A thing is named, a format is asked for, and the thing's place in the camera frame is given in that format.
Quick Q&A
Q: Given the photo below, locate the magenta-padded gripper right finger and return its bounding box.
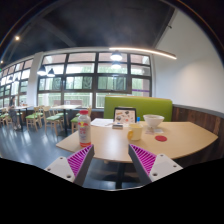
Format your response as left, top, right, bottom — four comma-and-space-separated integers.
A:
128, 143, 184, 186

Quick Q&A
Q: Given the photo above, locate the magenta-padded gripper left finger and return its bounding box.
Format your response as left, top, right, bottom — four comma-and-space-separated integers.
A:
44, 143, 96, 187

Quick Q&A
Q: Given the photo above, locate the red-capped clear drink bottle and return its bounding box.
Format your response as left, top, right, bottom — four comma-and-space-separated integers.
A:
77, 109, 93, 148

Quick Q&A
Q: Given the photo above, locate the flat round red coaster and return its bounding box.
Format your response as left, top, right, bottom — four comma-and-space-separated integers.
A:
154, 134, 168, 143

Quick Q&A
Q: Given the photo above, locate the clear printed plastic packet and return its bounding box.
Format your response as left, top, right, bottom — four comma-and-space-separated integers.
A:
144, 126, 164, 136

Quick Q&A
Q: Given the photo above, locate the pale yellow mug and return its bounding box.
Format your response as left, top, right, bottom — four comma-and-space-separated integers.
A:
126, 122, 144, 141

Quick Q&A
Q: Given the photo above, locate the white footed bowl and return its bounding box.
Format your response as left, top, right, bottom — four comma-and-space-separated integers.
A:
142, 114, 165, 129

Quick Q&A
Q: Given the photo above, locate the white paper sheet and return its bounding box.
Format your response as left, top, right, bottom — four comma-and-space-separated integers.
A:
90, 117, 115, 128

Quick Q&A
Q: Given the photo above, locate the group of green-seated wooden chairs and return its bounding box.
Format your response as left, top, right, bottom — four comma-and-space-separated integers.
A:
0, 105, 93, 136

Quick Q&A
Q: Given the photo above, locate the green upholstered bench backrest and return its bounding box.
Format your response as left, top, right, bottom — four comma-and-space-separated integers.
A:
103, 95, 174, 123

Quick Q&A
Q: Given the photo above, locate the light wooden dining table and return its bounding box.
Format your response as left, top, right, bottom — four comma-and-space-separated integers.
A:
49, 104, 82, 136

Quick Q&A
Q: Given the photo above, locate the person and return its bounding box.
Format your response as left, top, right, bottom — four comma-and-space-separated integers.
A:
8, 96, 22, 131

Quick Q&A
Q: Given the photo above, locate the long curved linear ceiling light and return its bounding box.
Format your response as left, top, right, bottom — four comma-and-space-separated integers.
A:
108, 46, 178, 61

